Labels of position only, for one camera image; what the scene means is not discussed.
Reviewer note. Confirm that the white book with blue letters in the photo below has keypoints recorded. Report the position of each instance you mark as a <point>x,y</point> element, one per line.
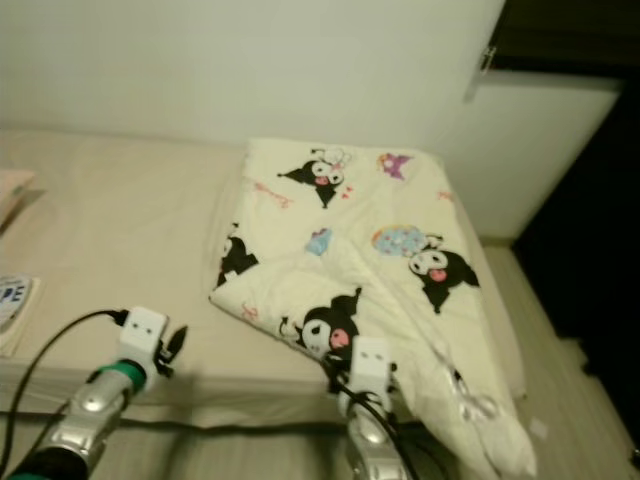
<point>15,300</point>

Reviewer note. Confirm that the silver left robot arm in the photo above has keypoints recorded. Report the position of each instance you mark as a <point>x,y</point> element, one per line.
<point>90,415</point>

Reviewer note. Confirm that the beige bed mattress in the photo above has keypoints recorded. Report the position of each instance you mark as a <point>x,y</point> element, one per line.
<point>130,230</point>

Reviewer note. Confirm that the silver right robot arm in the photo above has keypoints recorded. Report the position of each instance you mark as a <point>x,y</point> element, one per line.
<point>375,445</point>

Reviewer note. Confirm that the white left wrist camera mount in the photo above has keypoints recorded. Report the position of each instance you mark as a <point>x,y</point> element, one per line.
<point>142,335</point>

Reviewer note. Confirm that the cream cartoon print blanket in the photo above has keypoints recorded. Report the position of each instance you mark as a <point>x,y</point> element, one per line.
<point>370,230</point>

